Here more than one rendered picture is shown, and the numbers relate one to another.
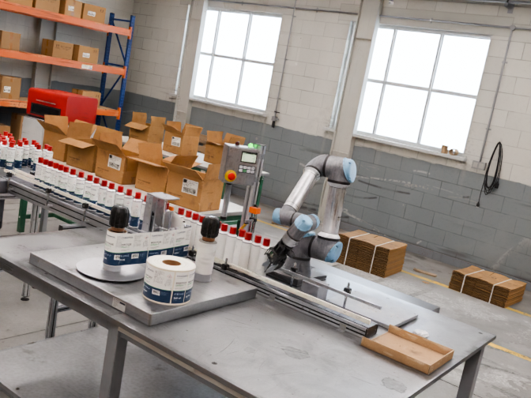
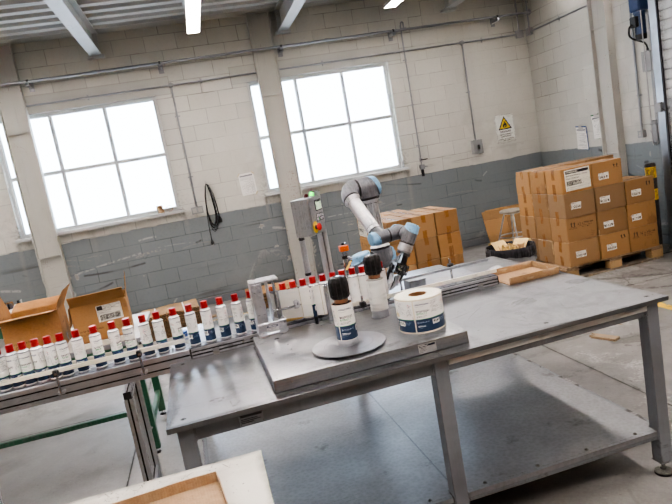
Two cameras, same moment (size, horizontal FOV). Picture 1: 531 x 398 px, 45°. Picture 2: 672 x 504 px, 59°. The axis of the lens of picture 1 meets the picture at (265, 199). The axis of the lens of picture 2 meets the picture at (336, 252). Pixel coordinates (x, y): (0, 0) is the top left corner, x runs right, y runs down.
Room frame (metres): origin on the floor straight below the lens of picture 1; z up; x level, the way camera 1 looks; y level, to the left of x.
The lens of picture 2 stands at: (1.08, 2.38, 1.64)
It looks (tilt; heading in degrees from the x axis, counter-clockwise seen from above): 9 degrees down; 312
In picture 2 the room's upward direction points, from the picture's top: 10 degrees counter-clockwise
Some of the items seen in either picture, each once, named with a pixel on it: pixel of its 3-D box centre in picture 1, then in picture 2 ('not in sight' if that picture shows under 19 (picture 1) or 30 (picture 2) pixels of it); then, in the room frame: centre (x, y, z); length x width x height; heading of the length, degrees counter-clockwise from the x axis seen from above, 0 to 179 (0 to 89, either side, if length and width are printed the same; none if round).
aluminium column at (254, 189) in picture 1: (249, 208); (325, 253); (3.21, 0.08, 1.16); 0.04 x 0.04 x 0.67; 55
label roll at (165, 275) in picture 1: (168, 279); (419, 310); (2.50, 0.33, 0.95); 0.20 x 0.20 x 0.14
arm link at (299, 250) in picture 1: (303, 243); (362, 263); (3.23, -0.24, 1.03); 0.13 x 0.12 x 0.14; 64
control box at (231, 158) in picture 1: (239, 164); (308, 216); (3.20, 0.16, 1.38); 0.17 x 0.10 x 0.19; 110
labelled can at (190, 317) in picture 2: (126, 206); (191, 324); (3.52, 0.77, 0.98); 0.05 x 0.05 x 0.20
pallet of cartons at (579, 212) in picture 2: not in sight; (585, 214); (3.33, -4.29, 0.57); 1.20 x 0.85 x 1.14; 56
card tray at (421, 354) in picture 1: (408, 347); (521, 272); (2.49, -0.69, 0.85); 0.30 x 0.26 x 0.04; 55
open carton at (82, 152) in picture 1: (88, 148); not in sight; (5.58, 1.62, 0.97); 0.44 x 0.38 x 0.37; 148
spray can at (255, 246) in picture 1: (254, 255); not in sight; (2.99, 0.00, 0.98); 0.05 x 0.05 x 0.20
